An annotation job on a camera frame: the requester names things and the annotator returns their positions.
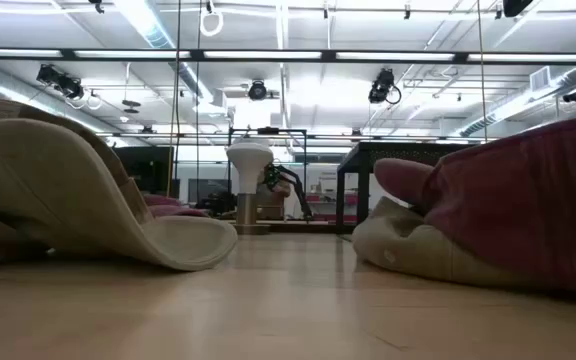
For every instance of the black background robot arm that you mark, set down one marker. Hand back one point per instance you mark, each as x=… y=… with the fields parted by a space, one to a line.
x=298 y=187

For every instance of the black perforated metal stand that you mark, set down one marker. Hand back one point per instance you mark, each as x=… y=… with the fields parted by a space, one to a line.
x=363 y=155

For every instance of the large black monitor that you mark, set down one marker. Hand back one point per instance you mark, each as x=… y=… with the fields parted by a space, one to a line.
x=148 y=167

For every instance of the white mushroom lamp brass base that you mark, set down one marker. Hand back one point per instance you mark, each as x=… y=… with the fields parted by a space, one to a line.
x=249 y=160

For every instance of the black ceiling spotlight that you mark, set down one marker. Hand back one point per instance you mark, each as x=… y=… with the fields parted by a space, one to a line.
x=574 y=95
x=257 y=90
x=382 y=86
x=60 y=82

